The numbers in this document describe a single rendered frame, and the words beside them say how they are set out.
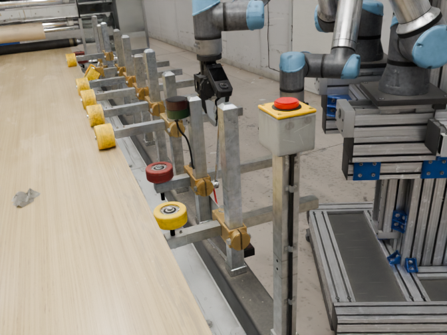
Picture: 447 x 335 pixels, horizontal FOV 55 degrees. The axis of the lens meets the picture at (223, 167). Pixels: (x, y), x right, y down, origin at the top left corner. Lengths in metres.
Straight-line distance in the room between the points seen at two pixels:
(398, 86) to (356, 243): 0.93
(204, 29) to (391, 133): 0.68
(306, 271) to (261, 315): 1.25
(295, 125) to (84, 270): 0.51
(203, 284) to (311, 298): 0.96
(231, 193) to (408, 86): 0.68
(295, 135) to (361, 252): 1.45
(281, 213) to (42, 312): 0.45
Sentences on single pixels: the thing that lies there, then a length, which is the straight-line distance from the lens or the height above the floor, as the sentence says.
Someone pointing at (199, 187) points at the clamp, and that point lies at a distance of 1.24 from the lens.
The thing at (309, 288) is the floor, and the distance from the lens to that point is 2.18.
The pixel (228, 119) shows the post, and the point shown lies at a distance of 0.94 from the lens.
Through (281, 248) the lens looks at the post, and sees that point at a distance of 0.81.
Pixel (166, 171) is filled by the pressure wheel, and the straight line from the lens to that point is 1.24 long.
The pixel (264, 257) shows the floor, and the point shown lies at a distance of 2.36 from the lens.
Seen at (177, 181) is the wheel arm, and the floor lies 0.86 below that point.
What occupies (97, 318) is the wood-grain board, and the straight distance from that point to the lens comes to 0.81.
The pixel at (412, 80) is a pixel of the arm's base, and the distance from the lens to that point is 1.44.
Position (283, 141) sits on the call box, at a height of 1.18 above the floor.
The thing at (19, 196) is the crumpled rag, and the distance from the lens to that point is 1.24.
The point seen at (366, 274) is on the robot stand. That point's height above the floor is 0.21.
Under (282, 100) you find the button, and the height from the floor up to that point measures 1.23.
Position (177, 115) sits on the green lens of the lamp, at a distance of 1.16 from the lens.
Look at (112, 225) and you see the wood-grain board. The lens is 1.04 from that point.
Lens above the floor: 1.44
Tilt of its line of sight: 25 degrees down
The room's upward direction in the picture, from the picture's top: 4 degrees counter-clockwise
